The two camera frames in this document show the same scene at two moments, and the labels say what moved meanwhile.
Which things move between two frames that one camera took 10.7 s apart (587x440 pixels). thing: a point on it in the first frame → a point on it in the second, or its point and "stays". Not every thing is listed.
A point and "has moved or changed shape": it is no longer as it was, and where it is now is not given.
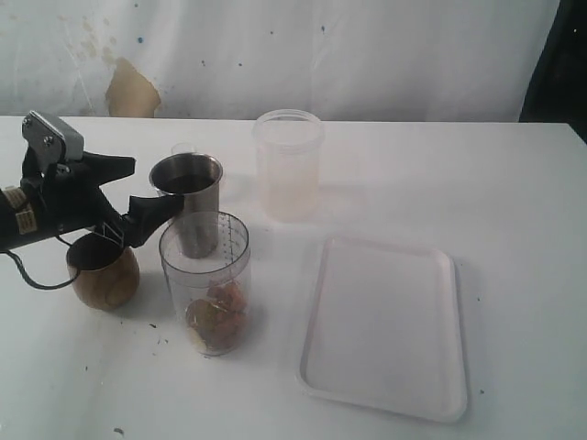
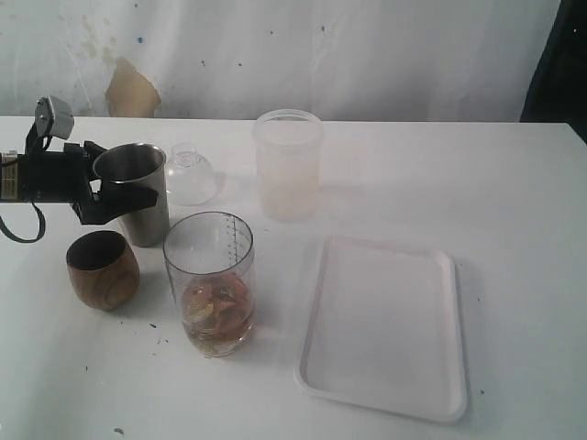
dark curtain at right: [558, 93] stays
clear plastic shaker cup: [207, 262] stays
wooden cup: [105, 275] stays
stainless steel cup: [196, 177] has moved or changed shape
